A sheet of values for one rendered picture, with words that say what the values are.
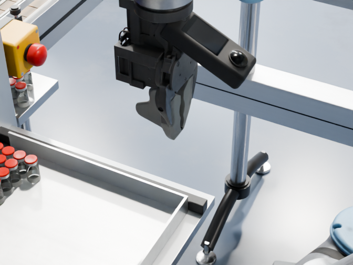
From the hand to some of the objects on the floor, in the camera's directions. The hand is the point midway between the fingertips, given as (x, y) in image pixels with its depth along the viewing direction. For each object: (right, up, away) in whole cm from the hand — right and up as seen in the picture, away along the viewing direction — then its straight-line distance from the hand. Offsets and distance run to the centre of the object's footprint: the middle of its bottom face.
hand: (178, 132), depth 102 cm
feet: (+18, -25, +140) cm, 143 cm away
